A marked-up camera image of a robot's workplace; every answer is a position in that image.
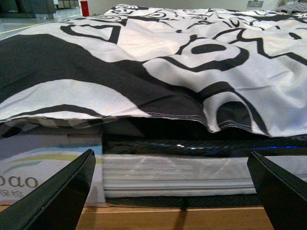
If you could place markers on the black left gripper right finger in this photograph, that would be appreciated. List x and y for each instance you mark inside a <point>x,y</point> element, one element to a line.
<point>282,194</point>

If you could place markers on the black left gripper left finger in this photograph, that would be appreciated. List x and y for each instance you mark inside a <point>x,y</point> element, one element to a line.
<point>57,203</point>

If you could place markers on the white mattress with label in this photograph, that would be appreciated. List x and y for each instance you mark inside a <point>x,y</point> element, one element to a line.
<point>146,172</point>

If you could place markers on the black and white patterned bedsheet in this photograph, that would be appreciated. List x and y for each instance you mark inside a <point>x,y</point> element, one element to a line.
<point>216,68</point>

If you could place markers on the striped grey pillow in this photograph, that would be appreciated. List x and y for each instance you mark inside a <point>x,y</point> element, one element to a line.
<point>292,8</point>

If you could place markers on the red fire extinguisher box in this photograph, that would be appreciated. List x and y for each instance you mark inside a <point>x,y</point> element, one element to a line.
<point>84,8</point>

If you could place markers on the wooden bed frame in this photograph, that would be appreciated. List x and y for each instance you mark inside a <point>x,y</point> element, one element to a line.
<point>136,218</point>

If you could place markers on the wall power socket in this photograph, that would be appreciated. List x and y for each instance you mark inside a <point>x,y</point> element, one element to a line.
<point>255,3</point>

